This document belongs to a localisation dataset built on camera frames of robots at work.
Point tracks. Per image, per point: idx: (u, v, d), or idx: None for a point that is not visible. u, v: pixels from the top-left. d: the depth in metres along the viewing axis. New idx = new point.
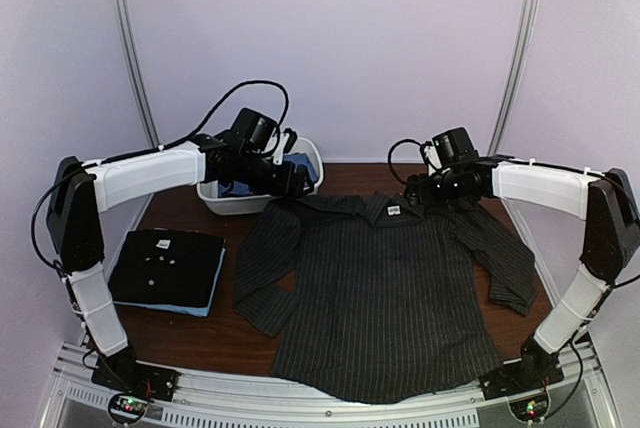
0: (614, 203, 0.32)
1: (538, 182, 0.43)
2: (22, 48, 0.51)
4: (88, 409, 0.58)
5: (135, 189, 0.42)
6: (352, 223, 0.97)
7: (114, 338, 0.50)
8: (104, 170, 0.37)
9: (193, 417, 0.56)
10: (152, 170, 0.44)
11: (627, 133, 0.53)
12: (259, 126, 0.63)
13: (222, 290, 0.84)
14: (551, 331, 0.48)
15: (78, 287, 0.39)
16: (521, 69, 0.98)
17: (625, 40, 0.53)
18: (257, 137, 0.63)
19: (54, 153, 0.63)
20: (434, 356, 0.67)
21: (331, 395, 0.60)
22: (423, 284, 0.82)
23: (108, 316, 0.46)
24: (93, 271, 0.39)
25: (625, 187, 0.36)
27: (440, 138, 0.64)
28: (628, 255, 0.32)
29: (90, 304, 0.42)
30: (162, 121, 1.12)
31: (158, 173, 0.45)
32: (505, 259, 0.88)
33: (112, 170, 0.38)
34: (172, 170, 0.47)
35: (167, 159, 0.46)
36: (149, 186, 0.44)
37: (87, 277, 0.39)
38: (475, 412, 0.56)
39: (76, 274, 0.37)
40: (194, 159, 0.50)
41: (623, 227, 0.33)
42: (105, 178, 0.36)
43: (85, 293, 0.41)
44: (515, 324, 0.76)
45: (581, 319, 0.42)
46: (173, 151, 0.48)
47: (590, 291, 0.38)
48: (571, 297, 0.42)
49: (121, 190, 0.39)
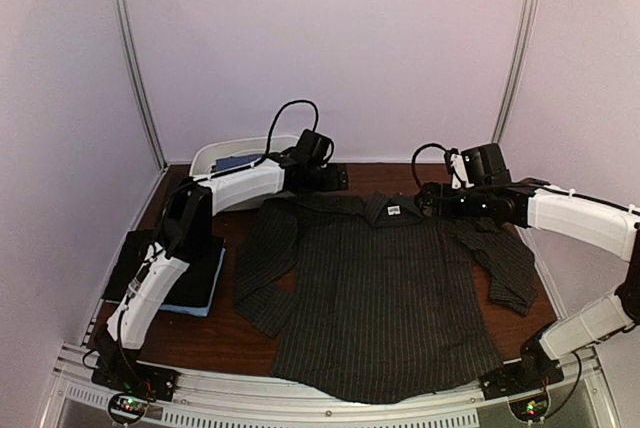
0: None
1: (582, 217, 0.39)
2: (23, 48, 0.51)
4: (89, 408, 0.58)
5: (236, 196, 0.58)
6: (351, 223, 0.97)
7: (134, 336, 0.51)
8: (216, 185, 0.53)
9: (193, 417, 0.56)
10: (245, 183, 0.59)
11: (626, 132, 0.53)
12: (318, 144, 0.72)
13: (222, 290, 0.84)
14: (559, 341, 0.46)
15: (164, 271, 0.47)
16: (522, 69, 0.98)
17: (626, 41, 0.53)
18: (316, 153, 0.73)
19: (55, 152, 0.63)
20: (434, 355, 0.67)
21: (331, 395, 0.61)
22: (423, 285, 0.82)
23: (149, 312, 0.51)
24: (181, 264, 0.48)
25: None
27: (471, 152, 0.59)
28: None
29: (154, 290, 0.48)
30: (162, 121, 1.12)
31: (251, 185, 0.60)
32: (505, 259, 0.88)
33: (220, 183, 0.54)
34: (258, 184, 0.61)
35: (254, 174, 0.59)
36: (245, 193, 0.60)
37: (173, 267, 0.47)
38: (475, 413, 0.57)
39: (172, 260, 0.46)
40: (275, 174, 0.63)
41: None
42: (216, 189, 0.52)
43: (162, 280, 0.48)
44: (515, 324, 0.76)
45: (594, 340, 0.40)
46: (261, 167, 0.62)
47: (610, 318, 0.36)
48: (588, 317, 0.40)
49: (226, 197, 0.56)
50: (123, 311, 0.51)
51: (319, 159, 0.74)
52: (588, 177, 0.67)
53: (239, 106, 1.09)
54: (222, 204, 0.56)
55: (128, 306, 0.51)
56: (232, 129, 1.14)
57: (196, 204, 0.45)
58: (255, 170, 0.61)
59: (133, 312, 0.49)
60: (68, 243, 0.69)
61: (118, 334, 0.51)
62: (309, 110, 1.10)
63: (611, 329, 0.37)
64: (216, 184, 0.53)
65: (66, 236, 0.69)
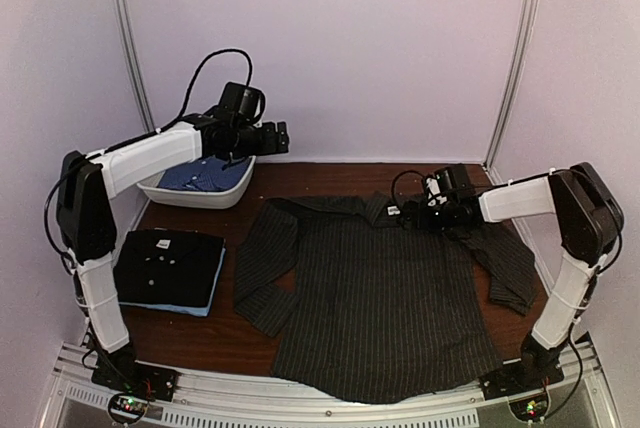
0: (580, 193, 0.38)
1: (516, 195, 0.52)
2: (22, 48, 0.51)
4: (88, 409, 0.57)
5: (138, 173, 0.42)
6: (352, 223, 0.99)
7: (112, 337, 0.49)
8: (110, 159, 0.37)
9: (194, 417, 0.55)
10: (154, 153, 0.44)
11: (627, 132, 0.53)
12: (245, 97, 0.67)
13: (222, 290, 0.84)
14: (546, 325, 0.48)
15: (90, 276, 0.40)
16: (522, 69, 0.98)
17: (626, 41, 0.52)
18: (244, 107, 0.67)
19: (54, 152, 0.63)
20: (433, 356, 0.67)
21: (331, 395, 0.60)
22: (422, 284, 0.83)
23: (111, 310, 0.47)
24: (103, 260, 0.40)
25: (592, 182, 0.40)
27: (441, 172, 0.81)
28: (607, 234, 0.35)
29: (96, 296, 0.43)
30: (162, 121, 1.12)
31: (158, 155, 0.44)
32: (505, 258, 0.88)
33: (118, 156, 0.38)
34: (171, 152, 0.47)
35: (164, 140, 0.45)
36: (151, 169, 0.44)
37: (97, 268, 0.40)
38: (475, 412, 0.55)
39: (89, 263, 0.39)
40: (190, 136, 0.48)
41: (598, 210, 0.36)
42: (111, 165, 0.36)
43: (94, 284, 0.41)
44: (516, 323, 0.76)
45: (574, 308, 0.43)
46: (169, 132, 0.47)
47: (578, 278, 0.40)
48: (562, 288, 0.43)
49: (128, 177, 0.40)
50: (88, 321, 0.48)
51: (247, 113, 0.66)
52: None
53: None
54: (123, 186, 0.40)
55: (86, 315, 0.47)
56: None
57: (81, 184, 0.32)
58: (161, 135, 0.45)
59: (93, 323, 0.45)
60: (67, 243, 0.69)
61: (98, 339, 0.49)
62: (308, 111, 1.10)
63: (583, 290, 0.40)
64: (109, 160, 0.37)
65: None
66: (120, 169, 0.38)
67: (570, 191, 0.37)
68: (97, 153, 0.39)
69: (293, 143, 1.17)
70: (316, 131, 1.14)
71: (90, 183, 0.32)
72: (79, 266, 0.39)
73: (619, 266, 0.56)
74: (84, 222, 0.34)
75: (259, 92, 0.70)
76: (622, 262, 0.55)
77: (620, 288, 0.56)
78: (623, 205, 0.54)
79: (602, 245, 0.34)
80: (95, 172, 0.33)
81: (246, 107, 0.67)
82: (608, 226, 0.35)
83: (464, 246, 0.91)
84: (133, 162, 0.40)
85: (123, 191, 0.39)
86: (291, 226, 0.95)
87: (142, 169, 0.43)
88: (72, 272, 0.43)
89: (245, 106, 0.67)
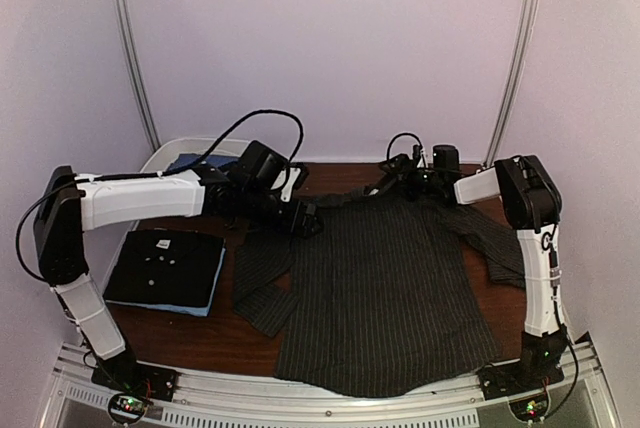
0: (519, 178, 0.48)
1: (478, 184, 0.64)
2: (23, 50, 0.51)
4: (88, 409, 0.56)
5: (125, 212, 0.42)
6: (342, 220, 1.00)
7: (101, 347, 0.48)
8: (96, 190, 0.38)
9: (193, 417, 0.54)
10: (147, 198, 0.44)
11: (627, 132, 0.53)
12: (266, 160, 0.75)
13: (222, 290, 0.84)
14: (529, 309, 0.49)
15: (65, 299, 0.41)
16: (522, 69, 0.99)
17: (626, 41, 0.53)
18: (263, 171, 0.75)
19: (54, 153, 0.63)
20: (433, 346, 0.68)
21: (342, 396, 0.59)
22: (418, 276, 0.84)
23: (101, 324, 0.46)
24: (76, 284, 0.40)
25: (538, 169, 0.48)
27: (438, 151, 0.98)
28: (539, 210, 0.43)
29: (80, 313, 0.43)
30: (162, 121, 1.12)
31: (151, 199, 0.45)
32: (496, 245, 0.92)
33: (105, 189, 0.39)
34: (167, 201, 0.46)
35: (165, 186, 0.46)
36: (141, 211, 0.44)
37: (72, 289, 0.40)
38: (475, 413, 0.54)
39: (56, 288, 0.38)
40: (192, 191, 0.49)
41: (534, 192, 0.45)
42: (94, 197, 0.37)
43: (73, 303, 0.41)
44: (510, 303, 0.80)
45: (546, 282, 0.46)
46: (173, 179, 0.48)
47: (535, 249, 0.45)
48: (529, 266, 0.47)
49: (110, 212, 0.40)
50: None
51: (264, 176, 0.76)
52: (588, 176, 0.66)
53: (237, 106, 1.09)
54: (105, 221, 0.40)
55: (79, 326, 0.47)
56: (232, 129, 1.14)
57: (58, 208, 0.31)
58: (164, 181, 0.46)
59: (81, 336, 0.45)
60: None
61: (93, 350, 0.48)
62: (309, 111, 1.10)
63: (547, 259, 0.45)
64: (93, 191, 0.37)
65: None
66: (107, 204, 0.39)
67: (511, 177, 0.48)
68: (86, 178, 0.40)
69: (293, 144, 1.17)
70: (316, 131, 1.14)
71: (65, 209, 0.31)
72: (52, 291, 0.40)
73: (620, 266, 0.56)
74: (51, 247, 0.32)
75: (284, 158, 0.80)
76: (623, 262, 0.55)
77: (621, 287, 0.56)
78: (624, 204, 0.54)
79: (536, 219, 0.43)
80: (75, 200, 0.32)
81: (265, 171, 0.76)
82: (545, 203, 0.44)
83: (456, 236, 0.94)
84: (124, 199, 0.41)
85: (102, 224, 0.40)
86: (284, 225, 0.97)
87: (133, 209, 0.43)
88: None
89: (264, 169, 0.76)
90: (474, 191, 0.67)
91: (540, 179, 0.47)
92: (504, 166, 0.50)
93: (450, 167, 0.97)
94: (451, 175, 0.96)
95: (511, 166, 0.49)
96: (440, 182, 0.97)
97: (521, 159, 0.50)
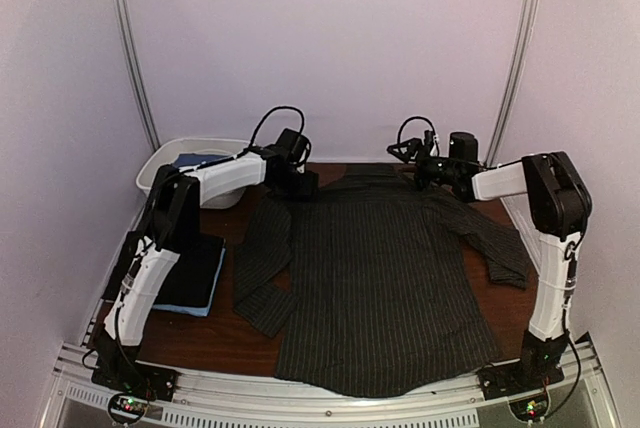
0: (549, 177, 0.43)
1: (502, 178, 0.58)
2: (23, 50, 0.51)
4: (88, 408, 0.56)
5: (223, 185, 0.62)
6: (342, 219, 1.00)
7: (131, 333, 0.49)
8: (204, 174, 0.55)
9: (193, 417, 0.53)
10: (233, 173, 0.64)
11: (627, 132, 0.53)
12: (297, 142, 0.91)
13: (222, 290, 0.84)
14: (537, 312, 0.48)
15: (154, 265, 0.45)
16: (521, 69, 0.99)
17: (626, 41, 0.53)
18: (295, 149, 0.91)
19: (55, 153, 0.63)
20: (433, 346, 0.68)
21: (343, 396, 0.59)
22: (418, 276, 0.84)
23: (144, 307, 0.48)
24: (172, 255, 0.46)
25: (570, 169, 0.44)
27: (455, 138, 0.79)
28: (571, 214, 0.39)
29: (147, 285, 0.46)
30: (162, 122, 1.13)
31: (237, 173, 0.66)
32: (496, 244, 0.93)
33: (208, 173, 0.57)
34: (245, 173, 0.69)
35: (242, 164, 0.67)
36: (230, 183, 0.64)
37: (170, 258, 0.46)
38: (475, 413, 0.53)
39: (164, 251, 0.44)
40: (258, 164, 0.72)
41: (567, 193, 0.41)
42: (205, 178, 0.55)
43: (155, 273, 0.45)
44: (510, 303, 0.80)
45: (562, 291, 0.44)
46: (243, 159, 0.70)
47: (554, 255, 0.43)
48: (546, 270, 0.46)
49: (214, 186, 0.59)
50: (117, 310, 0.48)
51: (295, 155, 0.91)
52: (587, 176, 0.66)
53: (237, 105, 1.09)
54: (210, 195, 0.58)
55: (122, 303, 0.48)
56: (232, 129, 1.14)
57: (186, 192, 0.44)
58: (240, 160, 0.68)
59: (130, 308, 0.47)
60: (68, 243, 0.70)
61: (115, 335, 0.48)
62: (309, 111, 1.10)
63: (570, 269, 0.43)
64: (203, 174, 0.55)
65: (66, 235, 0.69)
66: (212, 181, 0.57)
67: (540, 176, 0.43)
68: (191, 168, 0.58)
69: None
70: (316, 132, 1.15)
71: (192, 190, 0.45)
72: (154, 251, 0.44)
73: (619, 265, 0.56)
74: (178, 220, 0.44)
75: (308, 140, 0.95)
76: (622, 262, 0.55)
77: (621, 287, 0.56)
78: (622, 203, 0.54)
79: (566, 223, 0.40)
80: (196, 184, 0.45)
81: (297, 149, 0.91)
82: (577, 207, 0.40)
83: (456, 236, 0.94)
84: (221, 177, 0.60)
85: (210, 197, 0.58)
86: (282, 221, 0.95)
87: (225, 185, 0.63)
88: (138, 255, 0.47)
89: (296, 148, 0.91)
90: (496, 187, 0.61)
91: (570, 180, 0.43)
92: (533, 164, 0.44)
93: (469, 159, 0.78)
94: (470, 167, 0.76)
95: (541, 164, 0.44)
96: (454, 174, 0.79)
97: (550, 156, 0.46)
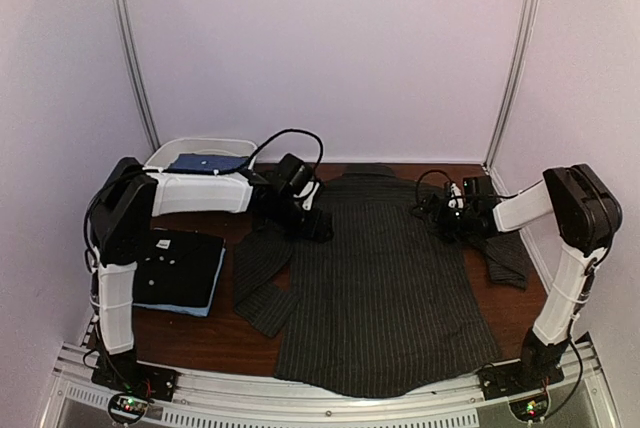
0: (575, 188, 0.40)
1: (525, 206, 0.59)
2: (22, 51, 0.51)
4: (88, 408, 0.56)
5: (188, 202, 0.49)
6: (342, 220, 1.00)
7: (118, 340, 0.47)
8: (166, 180, 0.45)
9: (193, 417, 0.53)
10: (205, 191, 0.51)
11: (628, 132, 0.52)
12: (299, 172, 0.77)
13: (222, 290, 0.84)
14: (546, 319, 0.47)
15: (109, 281, 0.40)
16: (521, 69, 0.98)
17: (627, 41, 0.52)
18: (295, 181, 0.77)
19: (54, 154, 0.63)
20: (434, 346, 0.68)
21: (343, 395, 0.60)
22: (418, 276, 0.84)
23: (122, 317, 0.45)
24: (126, 268, 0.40)
25: (596, 184, 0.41)
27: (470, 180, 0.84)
28: (601, 224, 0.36)
29: (112, 299, 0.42)
30: (162, 122, 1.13)
31: (211, 193, 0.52)
32: (495, 244, 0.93)
33: (172, 180, 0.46)
34: (221, 194, 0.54)
35: (219, 183, 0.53)
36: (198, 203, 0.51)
37: (120, 274, 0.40)
38: (475, 413, 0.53)
39: (111, 266, 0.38)
40: (241, 190, 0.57)
41: (596, 203, 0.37)
42: (166, 185, 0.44)
43: (113, 287, 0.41)
44: (509, 303, 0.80)
45: (575, 302, 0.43)
46: (225, 179, 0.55)
47: (577, 269, 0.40)
48: (563, 282, 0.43)
49: (175, 199, 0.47)
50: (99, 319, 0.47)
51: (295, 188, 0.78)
52: None
53: (237, 106, 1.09)
54: (165, 207, 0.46)
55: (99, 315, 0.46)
56: (231, 129, 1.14)
57: (132, 194, 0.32)
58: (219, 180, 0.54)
59: (105, 320, 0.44)
60: (68, 243, 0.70)
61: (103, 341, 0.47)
62: (308, 110, 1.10)
63: (586, 283, 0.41)
64: (165, 179, 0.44)
65: (65, 235, 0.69)
66: (172, 192, 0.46)
67: (564, 186, 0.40)
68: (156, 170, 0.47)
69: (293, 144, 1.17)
70: (315, 131, 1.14)
71: (140, 195, 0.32)
72: (102, 268, 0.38)
73: (619, 266, 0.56)
74: (121, 227, 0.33)
75: (313, 171, 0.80)
76: (622, 262, 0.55)
77: (621, 287, 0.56)
78: (623, 204, 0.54)
79: (595, 237, 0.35)
80: (148, 186, 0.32)
81: (298, 181, 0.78)
82: (606, 220, 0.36)
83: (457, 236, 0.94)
84: (186, 191, 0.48)
85: (166, 209, 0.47)
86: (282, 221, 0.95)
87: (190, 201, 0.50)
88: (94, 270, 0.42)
89: (298, 180, 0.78)
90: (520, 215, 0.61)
91: (597, 193, 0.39)
92: (557, 176, 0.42)
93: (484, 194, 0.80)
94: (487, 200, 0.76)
95: (565, 176, 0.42)
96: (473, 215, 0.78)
97: (574, 171, 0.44)
